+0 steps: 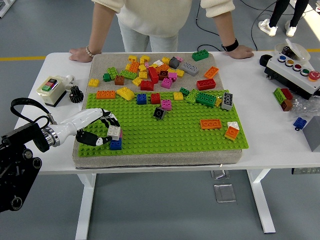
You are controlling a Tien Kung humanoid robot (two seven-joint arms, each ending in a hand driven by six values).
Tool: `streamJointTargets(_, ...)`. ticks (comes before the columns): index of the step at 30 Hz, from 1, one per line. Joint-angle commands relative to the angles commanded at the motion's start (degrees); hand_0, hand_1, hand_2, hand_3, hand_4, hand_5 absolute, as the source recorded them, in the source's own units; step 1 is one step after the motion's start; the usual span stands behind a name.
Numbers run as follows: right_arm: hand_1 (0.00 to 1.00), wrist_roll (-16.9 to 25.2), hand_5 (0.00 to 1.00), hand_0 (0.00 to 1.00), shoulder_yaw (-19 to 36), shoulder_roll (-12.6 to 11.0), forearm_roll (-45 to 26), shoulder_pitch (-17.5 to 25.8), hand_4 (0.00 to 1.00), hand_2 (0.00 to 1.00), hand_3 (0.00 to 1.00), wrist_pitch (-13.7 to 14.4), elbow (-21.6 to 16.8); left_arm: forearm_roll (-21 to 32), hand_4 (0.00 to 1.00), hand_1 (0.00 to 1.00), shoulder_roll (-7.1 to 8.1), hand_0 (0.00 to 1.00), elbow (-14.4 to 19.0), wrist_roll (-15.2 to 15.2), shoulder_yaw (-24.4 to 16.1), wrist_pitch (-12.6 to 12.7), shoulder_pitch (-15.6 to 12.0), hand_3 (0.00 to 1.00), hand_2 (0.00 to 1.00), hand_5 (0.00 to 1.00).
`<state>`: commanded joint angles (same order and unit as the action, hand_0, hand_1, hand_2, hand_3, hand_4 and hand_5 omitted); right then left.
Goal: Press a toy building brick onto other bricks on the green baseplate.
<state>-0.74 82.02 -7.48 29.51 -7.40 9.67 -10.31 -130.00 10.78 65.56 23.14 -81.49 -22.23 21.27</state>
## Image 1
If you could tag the clear plastic bag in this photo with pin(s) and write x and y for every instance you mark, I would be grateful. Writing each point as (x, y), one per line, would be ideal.
(303, 107)

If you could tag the dark grey slope brick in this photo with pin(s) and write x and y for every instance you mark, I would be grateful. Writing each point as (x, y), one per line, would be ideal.
(173, 63)
(159, 113)

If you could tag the person's right hand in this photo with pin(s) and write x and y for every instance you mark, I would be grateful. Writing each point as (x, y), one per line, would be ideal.
(80, 54)

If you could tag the dark green long brick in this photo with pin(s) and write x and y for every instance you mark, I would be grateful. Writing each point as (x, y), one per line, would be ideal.
(205, 99)

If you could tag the red tall brick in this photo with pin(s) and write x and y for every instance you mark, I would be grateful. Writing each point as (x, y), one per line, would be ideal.
(153, 75)

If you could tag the yellow angled brick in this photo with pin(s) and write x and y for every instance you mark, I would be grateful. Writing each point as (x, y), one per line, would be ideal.
(144, 58)

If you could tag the white square brick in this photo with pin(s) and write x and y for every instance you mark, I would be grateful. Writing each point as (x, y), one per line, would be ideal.
(114, 132)

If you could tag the green studded baseplate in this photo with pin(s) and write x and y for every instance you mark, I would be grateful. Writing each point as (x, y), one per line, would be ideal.
(175, 140)

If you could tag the person's right forearm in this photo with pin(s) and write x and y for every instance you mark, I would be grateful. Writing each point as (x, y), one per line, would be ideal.
(100, 27)

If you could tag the person's left hand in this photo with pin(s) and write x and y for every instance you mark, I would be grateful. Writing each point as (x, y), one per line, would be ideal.
(241, 53)

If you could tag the red square brick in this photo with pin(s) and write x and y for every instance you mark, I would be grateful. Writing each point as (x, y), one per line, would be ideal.
(155, 98)

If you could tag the white push-button control box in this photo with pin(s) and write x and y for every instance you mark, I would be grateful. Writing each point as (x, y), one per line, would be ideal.
(287, 72)

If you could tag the white furniture base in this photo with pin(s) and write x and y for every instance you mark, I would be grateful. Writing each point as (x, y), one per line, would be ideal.
(5, 10)

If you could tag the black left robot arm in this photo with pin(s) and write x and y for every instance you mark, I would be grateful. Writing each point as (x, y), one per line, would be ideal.
(25, 136)

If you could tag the orange flat brick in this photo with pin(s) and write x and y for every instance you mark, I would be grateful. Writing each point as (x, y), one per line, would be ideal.
(211, 124)

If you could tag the small pink brick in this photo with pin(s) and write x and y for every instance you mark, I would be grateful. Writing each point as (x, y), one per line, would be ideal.
(146, 65)
(179, 59)

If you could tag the table control panel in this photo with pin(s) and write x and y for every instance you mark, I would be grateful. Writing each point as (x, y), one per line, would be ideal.
(305, 171)

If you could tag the dark small part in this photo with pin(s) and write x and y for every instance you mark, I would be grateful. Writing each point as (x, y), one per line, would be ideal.
(287, 51)

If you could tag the person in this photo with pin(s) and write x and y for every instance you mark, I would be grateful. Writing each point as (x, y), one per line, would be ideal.
(155, 20)
(277, 12)

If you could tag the yellow square brick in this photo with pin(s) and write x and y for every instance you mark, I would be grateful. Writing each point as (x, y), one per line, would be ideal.
(178, 96)

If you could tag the grey long brick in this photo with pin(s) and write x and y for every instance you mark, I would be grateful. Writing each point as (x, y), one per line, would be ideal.
(227, 101)
(190, 69)

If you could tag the small dark green brick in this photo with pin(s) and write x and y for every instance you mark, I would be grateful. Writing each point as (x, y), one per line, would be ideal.
(106, 77)
(184, 91)

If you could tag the white table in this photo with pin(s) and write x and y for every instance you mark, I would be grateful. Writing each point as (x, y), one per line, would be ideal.
(270, 140)

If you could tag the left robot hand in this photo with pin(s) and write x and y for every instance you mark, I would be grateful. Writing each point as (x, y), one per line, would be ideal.
(80, 118)

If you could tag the light green long brick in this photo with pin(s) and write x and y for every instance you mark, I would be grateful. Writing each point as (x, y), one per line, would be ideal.
(128, 74)

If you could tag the red long brick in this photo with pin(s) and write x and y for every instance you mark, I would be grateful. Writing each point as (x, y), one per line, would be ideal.
(206, 84)

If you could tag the black gear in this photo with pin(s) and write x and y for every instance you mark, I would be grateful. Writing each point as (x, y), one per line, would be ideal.
(76, 94)

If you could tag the blue square brick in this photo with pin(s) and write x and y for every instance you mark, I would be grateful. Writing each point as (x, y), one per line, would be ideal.
(116, 145)
(141, 99)

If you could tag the yellow curved brick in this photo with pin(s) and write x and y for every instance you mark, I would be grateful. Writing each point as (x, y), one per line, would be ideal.
(125, 93)

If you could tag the dark red brick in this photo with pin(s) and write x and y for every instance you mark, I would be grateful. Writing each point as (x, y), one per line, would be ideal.
(163, 75)

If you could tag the clear round container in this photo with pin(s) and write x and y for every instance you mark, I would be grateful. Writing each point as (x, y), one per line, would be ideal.
(298, 51)

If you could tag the grey-brown foam mat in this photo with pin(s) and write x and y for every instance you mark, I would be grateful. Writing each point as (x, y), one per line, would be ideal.
(155, 161)

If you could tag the clear floor plate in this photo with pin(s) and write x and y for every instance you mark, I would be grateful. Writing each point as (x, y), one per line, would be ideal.
(225, 193)
(220, 174)

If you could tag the orange and yellow brick stack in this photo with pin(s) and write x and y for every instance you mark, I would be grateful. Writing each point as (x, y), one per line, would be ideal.
(231, 133)

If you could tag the person's left forearm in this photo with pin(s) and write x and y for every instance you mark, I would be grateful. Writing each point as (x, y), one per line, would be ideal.
(225, 27)

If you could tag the brown square brick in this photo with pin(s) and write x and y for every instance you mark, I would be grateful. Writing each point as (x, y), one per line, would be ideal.
(119, 80)

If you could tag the beige switch box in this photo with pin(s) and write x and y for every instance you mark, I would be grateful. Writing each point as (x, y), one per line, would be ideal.
(51, 86)

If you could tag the orange long brick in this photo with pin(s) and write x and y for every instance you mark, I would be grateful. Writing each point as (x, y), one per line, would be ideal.
(105, 94)

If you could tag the black wristwatch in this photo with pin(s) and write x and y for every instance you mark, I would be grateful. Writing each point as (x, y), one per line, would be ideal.
(230, 46)

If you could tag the grey box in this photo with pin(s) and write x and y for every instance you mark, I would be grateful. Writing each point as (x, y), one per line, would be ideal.
(313, 136)

